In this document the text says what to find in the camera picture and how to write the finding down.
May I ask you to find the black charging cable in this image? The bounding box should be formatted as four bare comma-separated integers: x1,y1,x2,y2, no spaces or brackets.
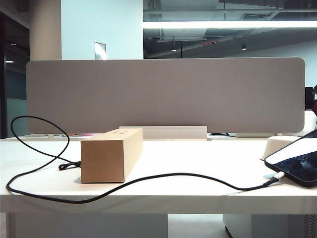
6,115,285,205

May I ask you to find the black smartphone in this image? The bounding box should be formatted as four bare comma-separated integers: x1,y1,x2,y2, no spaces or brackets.
264,128,317,189

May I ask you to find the white foam phone stand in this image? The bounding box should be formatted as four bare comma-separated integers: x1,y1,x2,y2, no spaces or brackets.
259,135,297,161

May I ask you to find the grey fabric desk divider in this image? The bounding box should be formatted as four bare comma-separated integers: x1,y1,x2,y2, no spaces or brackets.
25,57,307,134

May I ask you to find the brown cardboard box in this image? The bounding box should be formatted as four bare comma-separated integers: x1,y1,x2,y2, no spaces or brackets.
80,127,144,183

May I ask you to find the black background monitor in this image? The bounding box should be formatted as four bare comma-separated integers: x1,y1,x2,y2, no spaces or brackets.
305,87,314,111

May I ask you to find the white rounded background object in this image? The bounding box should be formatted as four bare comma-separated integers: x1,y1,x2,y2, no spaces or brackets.
304,110,317,132

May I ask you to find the framed wall notice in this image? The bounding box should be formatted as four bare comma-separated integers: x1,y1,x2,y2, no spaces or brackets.
94,41,107,60

